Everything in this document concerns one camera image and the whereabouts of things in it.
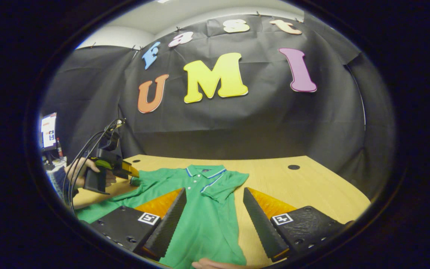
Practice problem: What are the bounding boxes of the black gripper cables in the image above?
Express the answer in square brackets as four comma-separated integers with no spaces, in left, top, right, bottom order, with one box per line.
[63,118,127,214]

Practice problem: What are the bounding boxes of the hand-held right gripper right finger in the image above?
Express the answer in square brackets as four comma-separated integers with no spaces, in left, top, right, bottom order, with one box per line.
[243,188,353,263]

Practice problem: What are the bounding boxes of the computer monitor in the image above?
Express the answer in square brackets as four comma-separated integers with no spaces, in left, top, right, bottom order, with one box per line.
[40,112,58,151]

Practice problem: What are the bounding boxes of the green T-shirt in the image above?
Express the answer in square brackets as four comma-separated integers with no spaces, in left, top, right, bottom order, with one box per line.
[75,165,250,269]

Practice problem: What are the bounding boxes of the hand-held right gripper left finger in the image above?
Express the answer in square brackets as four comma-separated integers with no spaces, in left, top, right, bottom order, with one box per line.
[81,188,187,261]

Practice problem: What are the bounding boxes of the black backdrop cloth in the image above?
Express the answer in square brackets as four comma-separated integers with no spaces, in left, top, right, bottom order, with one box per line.
[41,13,396,200]

